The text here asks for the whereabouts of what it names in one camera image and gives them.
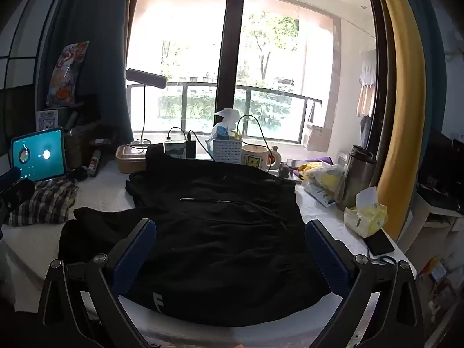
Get yellow tissue pack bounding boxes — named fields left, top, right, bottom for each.
left=343, top=186, right=388, bottom=239

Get steel thermos flask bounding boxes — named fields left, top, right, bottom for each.
left=336, top=144, right=378, bottom=211

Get thin black charging cable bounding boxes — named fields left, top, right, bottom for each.
left=168, top=126, right=193, bottom=143

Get black pants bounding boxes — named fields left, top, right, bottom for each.
left=58, top=143, right=332, bottom=329

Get white printed box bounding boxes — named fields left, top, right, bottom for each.
left=35, top=110, right=59, bottom=132

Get beige lidded container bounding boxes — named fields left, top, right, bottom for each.
left=115, top=144, right=153, bottom=174

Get clear bag with yellow contents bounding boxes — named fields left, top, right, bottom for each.
left=300, top=162, right=346, bottom=208

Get white bear mug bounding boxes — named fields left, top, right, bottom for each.
left=241, top=144, right=271, bottom=172

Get white textured tablecloth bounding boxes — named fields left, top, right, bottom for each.
left=0, top=156, right=417, bottom=348

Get black window frame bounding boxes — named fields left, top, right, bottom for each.
left=217, top=0, right=249, bottom=114

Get colourful snack bag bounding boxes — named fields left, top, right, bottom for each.
left=46, top=41, right=90, bottom=108

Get plaid cloth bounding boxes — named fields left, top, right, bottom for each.
left=9, top=177, right=79, bottom=227

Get blue curtain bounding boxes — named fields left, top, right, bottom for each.
left=34, top=0, right=135, bottom=144

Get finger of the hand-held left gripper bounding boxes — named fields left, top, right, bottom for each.
left=0, top=167, right=22, bottom=190

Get yellow curtain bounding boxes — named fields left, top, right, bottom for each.
left=373, top=0, right=427, bottom=242

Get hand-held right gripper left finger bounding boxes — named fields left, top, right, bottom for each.
left=38, top=218, right=158, bottom=348

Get hanging laundry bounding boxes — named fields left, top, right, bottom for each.
left=356, top=48, right=378, bottom=117

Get tablet with teal screen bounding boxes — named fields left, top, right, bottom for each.
left=10, top=127, right=68, bottom=182

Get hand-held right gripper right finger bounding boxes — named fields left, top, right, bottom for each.
left=304, top=219, right=424, bottom=348

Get desk lamp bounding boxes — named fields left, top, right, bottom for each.
left=125, top=68, right=168, bottom=148

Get black balcony railing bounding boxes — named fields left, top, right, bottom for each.
left=127, top=82, right=324, bottom=144

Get black phone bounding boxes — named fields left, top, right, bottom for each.
left=363, top=231, right=396, bottom=256

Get long black cable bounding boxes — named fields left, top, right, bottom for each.
left=235, top=115, right=273, bottom=173

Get brown cardboard box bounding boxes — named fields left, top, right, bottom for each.
left=64, top=122, right=100, bottom=169

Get printed spray can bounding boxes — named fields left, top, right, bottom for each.
left=88, top=148, right=103, bottom=178

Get white perforated basket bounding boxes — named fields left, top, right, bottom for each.
left=212, top=137, right=243, bottom=165

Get white plastic bag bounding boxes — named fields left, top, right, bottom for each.
left=206, top=108, right=240, bottom=142

